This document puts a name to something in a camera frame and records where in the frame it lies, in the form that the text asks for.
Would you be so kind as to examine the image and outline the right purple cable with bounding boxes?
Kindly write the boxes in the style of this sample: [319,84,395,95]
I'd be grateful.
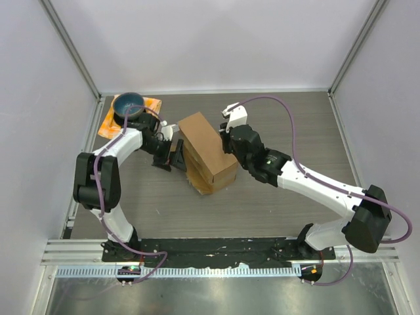
[236,96,413,285]

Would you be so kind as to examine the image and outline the blue ceramic bowl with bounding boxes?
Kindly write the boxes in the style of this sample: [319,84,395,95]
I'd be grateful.
[112,93,145,121]

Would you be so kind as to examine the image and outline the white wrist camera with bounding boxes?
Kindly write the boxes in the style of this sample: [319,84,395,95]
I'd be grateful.
[220,102,247,133]
[160,121,179,141]

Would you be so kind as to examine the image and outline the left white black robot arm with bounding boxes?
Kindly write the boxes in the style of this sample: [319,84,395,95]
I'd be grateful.
[73,112,186,262]

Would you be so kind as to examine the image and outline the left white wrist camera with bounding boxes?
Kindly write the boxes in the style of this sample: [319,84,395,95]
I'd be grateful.
[160,121,179,141]

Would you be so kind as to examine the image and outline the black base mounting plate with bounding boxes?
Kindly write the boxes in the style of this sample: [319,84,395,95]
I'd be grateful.
[101,238,336,269]

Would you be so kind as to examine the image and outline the orange checkered cloth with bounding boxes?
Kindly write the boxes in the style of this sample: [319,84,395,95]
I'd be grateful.
[98,94,162,139]

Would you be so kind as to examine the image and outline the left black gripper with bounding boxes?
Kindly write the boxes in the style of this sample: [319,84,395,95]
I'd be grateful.
[140,138,187,172]

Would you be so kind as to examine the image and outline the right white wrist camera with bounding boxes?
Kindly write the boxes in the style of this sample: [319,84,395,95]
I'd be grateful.
[220,102,247,133]

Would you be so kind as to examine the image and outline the white slotted cable duct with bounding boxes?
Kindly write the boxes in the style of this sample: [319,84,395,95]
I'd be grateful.
[56,264,301,280]

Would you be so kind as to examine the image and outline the brown cardboard express box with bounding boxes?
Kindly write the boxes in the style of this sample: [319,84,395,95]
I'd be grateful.
[178,112,238,195]

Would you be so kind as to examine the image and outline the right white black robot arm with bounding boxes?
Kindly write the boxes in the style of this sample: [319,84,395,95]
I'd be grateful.
[219,123,392,259]

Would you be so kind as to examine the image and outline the aluminium frame rail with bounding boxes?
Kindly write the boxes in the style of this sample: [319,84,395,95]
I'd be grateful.
[41,240,400,266]

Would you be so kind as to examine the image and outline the black round coaster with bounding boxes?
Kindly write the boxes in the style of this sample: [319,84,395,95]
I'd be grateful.
[114,110,146,128]

